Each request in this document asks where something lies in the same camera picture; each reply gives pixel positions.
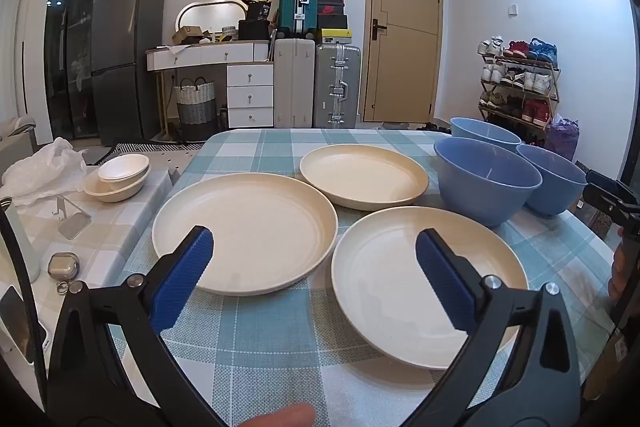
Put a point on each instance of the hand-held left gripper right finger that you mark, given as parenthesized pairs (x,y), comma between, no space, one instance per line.
(445,277)

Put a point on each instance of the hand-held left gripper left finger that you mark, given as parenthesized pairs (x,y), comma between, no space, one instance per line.
(182,277)

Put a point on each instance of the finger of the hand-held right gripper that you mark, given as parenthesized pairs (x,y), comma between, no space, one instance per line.
(610,197)

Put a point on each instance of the blue bowl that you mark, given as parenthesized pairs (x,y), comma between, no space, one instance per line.
(480,199)
(480,129)
(555,194)

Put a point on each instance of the cream round plate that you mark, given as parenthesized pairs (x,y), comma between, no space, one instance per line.
(380,267)
(360,172)
(260,217)

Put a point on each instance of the person's right hand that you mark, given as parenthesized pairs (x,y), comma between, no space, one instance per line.
(619,272)

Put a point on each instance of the person's left hand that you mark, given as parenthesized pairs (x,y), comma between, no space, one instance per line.
(280,417)

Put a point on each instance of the purple bag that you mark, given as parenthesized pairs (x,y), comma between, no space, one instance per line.
(562,139)

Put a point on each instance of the teal checked tablecloth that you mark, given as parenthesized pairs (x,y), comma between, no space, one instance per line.
(280,332)

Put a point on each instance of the metal shoe rack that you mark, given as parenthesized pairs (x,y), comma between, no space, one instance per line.
(552,97)

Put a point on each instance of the silver earbuds case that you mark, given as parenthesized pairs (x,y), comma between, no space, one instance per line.
(64,266)

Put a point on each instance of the clear phone stand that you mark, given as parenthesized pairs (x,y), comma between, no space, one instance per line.
(72,219)

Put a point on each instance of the small white bowl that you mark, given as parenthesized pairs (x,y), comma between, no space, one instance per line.
(122,167)

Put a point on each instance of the rows of shelved sneakers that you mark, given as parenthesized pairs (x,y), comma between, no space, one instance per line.
(520,79)

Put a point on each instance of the grey white laundry basket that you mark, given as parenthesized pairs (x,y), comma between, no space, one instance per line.
(196,112)

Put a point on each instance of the white cup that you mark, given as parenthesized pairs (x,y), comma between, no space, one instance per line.
(17,247)

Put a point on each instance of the white plastic bag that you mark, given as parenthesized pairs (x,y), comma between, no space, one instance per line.
(45,167)

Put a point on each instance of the white vanity desk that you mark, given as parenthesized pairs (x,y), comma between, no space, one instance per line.
(250,92)

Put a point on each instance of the tan door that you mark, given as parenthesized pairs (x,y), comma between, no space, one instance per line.
(405,72)

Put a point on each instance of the silver suitcase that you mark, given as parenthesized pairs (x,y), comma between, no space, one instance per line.
(337,82)

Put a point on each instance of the beige suitcase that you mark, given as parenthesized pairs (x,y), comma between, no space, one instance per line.
(294,82)

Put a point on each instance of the grey refrigerator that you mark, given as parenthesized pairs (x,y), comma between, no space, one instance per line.
(125,57)

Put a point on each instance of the oval mirror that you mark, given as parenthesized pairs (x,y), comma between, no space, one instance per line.
(210,14)

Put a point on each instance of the yellow black shoe box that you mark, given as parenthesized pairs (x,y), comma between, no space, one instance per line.
(334,37)

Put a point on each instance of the black bag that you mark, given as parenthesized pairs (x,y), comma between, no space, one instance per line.
(255,19)

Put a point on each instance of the dark glass cabinet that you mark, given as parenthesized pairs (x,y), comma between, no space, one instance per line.
(75,32)

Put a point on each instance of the plain black shoe box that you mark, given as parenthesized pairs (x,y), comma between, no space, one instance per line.
(332,22)

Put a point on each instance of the red logo shoe box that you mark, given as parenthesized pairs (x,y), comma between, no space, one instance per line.
(331,10)

